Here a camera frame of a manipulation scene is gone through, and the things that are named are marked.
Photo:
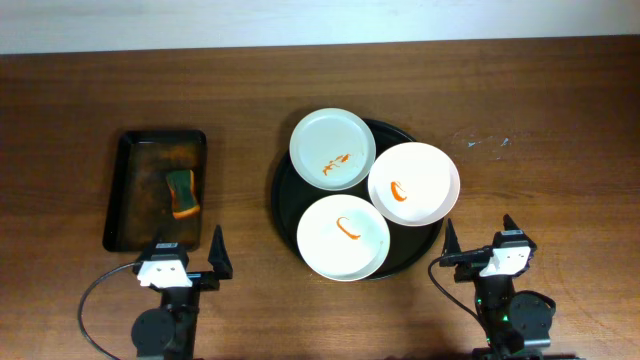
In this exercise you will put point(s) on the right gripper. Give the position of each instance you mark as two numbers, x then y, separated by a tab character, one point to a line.
470	257

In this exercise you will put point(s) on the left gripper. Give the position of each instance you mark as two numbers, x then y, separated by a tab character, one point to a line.
201	279

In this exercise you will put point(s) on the green and orange sponge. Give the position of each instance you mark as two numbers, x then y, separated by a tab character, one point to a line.
181	185

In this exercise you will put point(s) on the white plate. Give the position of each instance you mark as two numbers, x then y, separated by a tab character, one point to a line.
332	149
414	184
343	238

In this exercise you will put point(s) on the white plate front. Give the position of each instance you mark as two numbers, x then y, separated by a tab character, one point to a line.
343	238

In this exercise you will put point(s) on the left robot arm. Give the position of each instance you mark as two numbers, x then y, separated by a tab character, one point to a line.
169	330

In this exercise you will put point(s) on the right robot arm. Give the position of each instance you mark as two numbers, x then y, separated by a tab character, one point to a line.
516	323

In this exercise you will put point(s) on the rectangular black tray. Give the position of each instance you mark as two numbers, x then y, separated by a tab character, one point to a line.
140	201

